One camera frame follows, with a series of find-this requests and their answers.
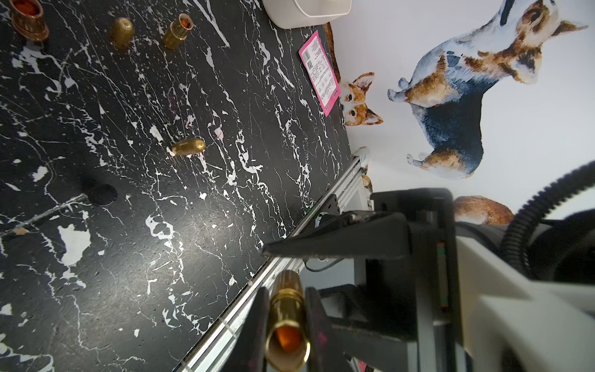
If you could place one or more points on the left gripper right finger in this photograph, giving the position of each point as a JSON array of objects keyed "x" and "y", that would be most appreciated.
[{"x": 326, "y": 352}]

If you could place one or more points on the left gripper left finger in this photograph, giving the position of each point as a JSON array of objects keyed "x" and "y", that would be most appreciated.
[{"x": 248, "y": 353}]

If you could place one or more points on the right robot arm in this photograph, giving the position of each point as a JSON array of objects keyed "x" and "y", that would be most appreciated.
[{"x": 439, "y": 295}]

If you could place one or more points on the black lipstick near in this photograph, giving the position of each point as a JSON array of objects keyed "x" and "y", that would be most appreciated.
[{"x": 102, "y": 195}]

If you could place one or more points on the pink paper card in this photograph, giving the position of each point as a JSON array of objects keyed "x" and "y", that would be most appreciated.
[{"x": 321, "y": 73}]

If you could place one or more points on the cream plastic tray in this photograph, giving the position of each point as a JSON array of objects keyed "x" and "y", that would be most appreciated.
[{"x": 292, "y": 14}]

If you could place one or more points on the aluminium front rail frame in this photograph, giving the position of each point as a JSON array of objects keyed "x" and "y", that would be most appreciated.
[{"x": 212, "y": 351}]

